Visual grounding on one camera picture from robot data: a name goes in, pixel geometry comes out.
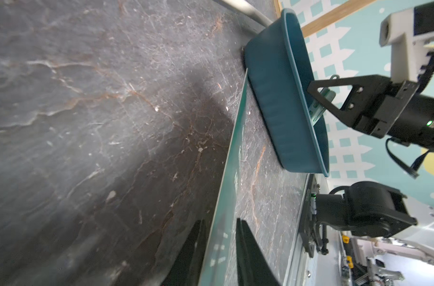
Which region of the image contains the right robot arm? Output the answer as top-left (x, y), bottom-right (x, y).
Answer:
top-left (306, 75), bottom-right (434, 251)

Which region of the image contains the mint green clothespin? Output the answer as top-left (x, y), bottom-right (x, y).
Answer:
top-left (308, 74), bottom-right (340, 126)

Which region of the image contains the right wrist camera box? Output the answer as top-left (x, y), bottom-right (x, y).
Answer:
top-left (379, 1), bottom-right (434, 83)

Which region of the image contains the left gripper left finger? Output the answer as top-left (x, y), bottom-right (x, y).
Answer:
top-left (161, 220), bottom-right (207, 286)

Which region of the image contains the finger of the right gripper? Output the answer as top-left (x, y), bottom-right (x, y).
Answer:
top-left (306, 75), bottom-right (392, 128)

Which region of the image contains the wooden postcard rack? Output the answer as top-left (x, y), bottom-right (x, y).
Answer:
top-left (212, 0), bottom-right (379, 38)

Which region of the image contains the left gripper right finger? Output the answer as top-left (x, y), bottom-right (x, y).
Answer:
top-left (236, 218), bottom-right (280, 286)

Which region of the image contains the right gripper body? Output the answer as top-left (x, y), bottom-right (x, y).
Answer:
top-left (352, 85), bottom-right (434, 152)

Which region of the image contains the teal plastic tray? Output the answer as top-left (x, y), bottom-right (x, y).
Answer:
top-left (244, 8), bottom-right (330, 176)

